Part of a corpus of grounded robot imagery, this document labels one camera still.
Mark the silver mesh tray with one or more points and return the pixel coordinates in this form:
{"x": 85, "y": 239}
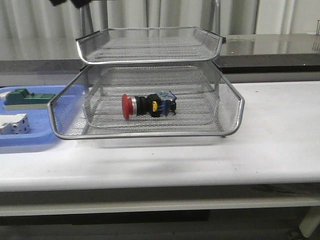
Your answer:
{"x": 67, "y": 109}
{"x": 194, "y": 107}
{"x": 149, "y": 45}

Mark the dark steel back counter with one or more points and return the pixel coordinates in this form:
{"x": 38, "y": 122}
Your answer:
{"x": 255, "y": 53}

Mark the red emergency stop button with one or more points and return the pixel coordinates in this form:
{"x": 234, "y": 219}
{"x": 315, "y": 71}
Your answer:
{"x": 156, "y": 105}

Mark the green terminal block module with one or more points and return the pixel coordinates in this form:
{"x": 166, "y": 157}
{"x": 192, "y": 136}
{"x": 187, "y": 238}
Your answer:
{"x": 22, "y": 99}

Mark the silver metal rack frame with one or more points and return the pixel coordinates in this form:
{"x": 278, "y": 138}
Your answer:
{"x": 87, "y": 26}

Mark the white circuit breaker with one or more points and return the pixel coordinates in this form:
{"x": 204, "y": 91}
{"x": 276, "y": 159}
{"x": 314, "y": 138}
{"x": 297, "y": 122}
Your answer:
{"x": 14, "y": 124}

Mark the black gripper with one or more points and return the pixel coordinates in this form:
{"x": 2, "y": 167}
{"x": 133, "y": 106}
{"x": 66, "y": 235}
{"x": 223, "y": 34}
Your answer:
{"x": 77, "y": 3}

